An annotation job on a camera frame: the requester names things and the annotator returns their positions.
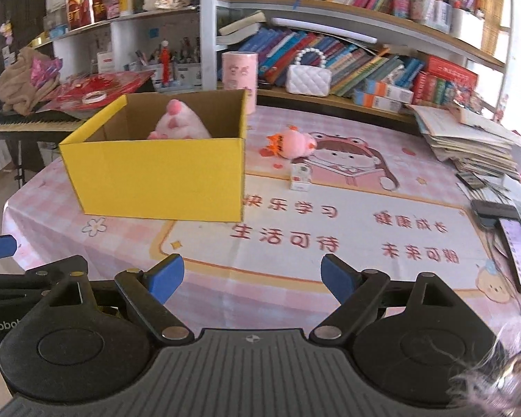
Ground white bookshelf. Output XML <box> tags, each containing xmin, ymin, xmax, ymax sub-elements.
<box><xmin>26</xmin><ymin>0</ymin><xmax>515</xmax><ymax>124</ymax></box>

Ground white box red label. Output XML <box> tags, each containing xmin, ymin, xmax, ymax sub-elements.
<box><xmin>96</xmin><ymin>51</ymin><xmax>116</xmax><ymax>74</ymax></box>

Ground white quilted pearl handbag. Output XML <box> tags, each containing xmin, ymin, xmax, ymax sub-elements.
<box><xmin>285</xmin><ymin>48</ymin><xmax>332</xmax><ymax>96</ymax></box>

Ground white pen cups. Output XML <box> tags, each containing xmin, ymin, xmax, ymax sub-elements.
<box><xmin>425</xmin><ymin>0</ymin><xmax>487</xmax><ymax>49</ymax></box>

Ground printed cartoon desk mat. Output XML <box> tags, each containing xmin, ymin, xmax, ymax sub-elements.
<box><xmin>158</xmin><ymin>106</ymin><xmax>521</xmax><ymax>313</ymax></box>

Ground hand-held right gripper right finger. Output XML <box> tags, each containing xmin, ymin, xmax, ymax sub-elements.
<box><xmin>309</xmin><ymin>253</ymin><xmax>474</xmax><ymax>344</ymax></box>

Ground red pen with white ball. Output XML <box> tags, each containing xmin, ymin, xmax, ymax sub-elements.
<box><xmin>159</xmin><ymin>41</ymin><xmax>173</xmax><ymax>88</ymax></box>

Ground dark door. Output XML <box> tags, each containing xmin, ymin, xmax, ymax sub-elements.
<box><xmin>0</xmin><ymin>0</ymin><xmax>48</xmax><ymax>109</ymax></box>

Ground row of blue books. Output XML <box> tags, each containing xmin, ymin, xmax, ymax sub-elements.
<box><xmin>239</xmin><ymin>26</ymin><xmax>426</xmax><ymax>98</ymax></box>

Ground red paper decorations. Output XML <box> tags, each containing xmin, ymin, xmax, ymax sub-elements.
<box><xmin>39</xmin><ymin>69</ymin><xmax>157</xmax><ymax>113</ymax></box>

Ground black keyboard stand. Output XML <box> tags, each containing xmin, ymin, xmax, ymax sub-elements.
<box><xmin>9</xmin><ymin>140</ymin><xmax>32</xmax><ymax>189</ymax></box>

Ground black electronic keyboard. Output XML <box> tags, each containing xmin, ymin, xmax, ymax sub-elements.
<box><xmin>0</xmin><ymin>111</ymin><xmax>100</xmax><ymax>142</ymax></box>

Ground pink cylindrical can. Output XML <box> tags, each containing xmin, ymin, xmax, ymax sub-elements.
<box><xmin>222</xmin><ymin>51</ymin><xmax>259</xmax><ymax>111</ymax></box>

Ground yellow cardboard box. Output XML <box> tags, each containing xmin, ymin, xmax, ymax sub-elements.
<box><xmin>58</xmin><ymin>89</ymin><xmax>249</xmax><ymax>223</ymax></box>

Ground stack of papers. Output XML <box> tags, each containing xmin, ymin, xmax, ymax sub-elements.
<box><xmin>410</xmin><ymin>104</ymin><xmax>521</xmax><ymax>180</ymax></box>

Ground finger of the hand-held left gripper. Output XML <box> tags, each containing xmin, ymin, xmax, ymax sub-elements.
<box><xmin>0</xmin><ymin>255</ymin><xmax>88</xmax><ymax>302</ymax></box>
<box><xmin>0</xmin><ymin>235</ymin><xmax>18</xmax><ymax>261</ymax></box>

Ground pen holder box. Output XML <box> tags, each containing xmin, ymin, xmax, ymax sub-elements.
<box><xmin>134</xmin><ymin>39</ymin><xmax>202</xmax><ymax>90</ymax></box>

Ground pink checkered tablecloth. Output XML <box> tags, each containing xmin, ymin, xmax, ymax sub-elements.
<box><xmin>2</xmin><ymin>104</ymin><xmax>521</xmax><ymax>331</ymax></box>

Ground orange and white boxes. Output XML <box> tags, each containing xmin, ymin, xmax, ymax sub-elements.
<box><xmin>354</xmin><ymin>80</ymin><xmax>415</xmax><ymax>114</ymax></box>

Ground small white carton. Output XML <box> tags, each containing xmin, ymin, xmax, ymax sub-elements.
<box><xmin>290</xmin><ymin>162</ymin><xmax>312</xmax><ymax>192</ymax></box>

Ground red boxed book set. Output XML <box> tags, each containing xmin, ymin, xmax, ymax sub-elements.
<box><xmin>412</xmin><ymin>54</ymin><xmax>479</xmax><ymax>107</ymax></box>

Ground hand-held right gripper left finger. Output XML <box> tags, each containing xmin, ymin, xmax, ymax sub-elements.
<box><xmin>41</xmin><ymin>253</ymin><xmax>196</xmax><ymax>343</ymax></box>

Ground brown plush blanket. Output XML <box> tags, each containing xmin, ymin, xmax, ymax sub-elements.
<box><xmin>0</xmin><ymin>48</ymin><xmax>64</xmax><ymax>114</ymax></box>

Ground pink and orange plush toy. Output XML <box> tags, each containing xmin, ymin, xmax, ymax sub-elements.
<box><xmin>260</xmin><ymin>125</ymin><xmax>319</xmax><ymax>159</ymax></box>

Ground red gift bag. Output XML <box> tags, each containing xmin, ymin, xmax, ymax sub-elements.
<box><xmin>65</xmin><ymin>0</ymin><xmax>109</xmax><ymax>31</ymax></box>

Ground dark flat device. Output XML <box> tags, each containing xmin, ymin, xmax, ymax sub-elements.
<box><xmin>471</xmin><ymin>200</ymin><xmax>520</xmax><ymax>229</ymax></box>

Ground black phone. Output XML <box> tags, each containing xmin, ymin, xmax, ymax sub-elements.
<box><xmin>456</xmin><ymin>171</ymin><xmax>488</xmax><ymax>190</ymax></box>

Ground fuzzy pale cloth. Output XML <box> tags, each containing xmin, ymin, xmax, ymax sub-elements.
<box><xmin>449</xmin><ymin>313</ymin><xmax>521</xmax><ymax>417</ymax></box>

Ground pink foil wrapper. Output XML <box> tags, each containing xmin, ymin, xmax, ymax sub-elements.
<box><xmin>30</xmin><ymin>56</ymin><xmax>64</xmax><ymax>92</ymax></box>

